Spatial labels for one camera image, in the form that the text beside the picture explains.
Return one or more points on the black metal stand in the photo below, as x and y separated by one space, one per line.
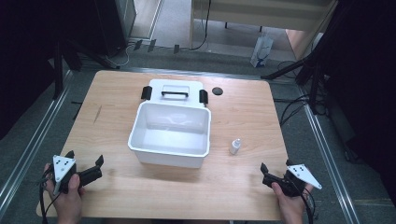
314 84
58 71

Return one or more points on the black cabinet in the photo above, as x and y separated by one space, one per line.
109 25

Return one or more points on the white plastic storage box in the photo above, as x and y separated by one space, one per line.
174 141

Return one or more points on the beige desk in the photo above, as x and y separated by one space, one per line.
264 15

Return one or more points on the metal floor rail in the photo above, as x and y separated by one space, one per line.
34 146
327 155

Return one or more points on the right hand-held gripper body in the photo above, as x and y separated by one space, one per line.
294 183

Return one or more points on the person's right hand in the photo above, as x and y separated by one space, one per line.
292 210

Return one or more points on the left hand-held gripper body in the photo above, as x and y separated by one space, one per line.
62 168

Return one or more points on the black round table grommet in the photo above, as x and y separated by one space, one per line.
217 91

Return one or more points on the white paper bag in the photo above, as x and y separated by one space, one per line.
261 51

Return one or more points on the black tape strip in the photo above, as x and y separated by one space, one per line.
151 45
176 48
137 44

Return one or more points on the person's left hand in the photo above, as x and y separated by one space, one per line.
68 205

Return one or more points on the dark curtain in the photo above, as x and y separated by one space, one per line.
367 77
28 46

